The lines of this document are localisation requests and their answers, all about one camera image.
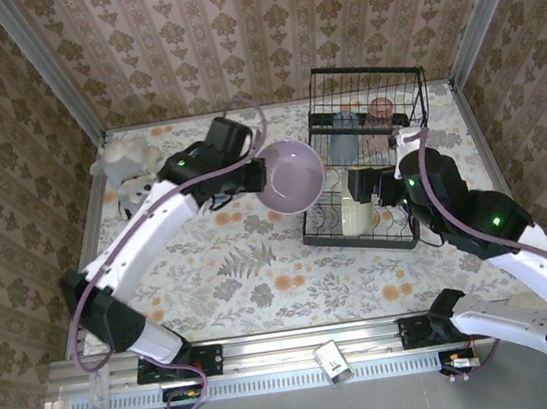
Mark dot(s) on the husky plush toy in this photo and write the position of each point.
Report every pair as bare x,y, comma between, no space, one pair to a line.
133,195

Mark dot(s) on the grey blue cup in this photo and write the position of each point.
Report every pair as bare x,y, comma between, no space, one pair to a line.
346,147

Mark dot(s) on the aluminium frame post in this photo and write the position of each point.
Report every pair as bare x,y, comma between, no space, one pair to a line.
482,10
50,67

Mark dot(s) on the white label tag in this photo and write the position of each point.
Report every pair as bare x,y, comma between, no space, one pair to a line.
334,365

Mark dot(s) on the pale green bowl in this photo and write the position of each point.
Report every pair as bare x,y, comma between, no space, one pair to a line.
356,219

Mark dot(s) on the pink translucent cup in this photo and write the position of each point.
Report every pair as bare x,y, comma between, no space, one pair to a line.
377,110

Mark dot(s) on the clear plastic tube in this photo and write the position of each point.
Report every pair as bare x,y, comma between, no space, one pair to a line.
98,399

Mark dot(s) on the aluminium table side rail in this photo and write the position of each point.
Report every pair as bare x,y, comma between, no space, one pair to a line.
493,165
86,229

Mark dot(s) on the small electronics board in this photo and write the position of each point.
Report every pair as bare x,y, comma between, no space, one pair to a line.
183,397
461,363

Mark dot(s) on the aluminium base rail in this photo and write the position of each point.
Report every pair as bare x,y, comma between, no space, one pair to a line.
272,348

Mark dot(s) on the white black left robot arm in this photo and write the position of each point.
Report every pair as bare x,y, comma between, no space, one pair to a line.
124,254

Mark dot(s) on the purple bowl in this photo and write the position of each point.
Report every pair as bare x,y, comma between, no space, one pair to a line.
295,176

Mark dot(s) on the floral tablecloth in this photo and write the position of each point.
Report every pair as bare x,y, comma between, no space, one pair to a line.
267,306

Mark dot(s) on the fluffy grey white plush toy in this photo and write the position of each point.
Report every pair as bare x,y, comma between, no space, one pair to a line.
123,156

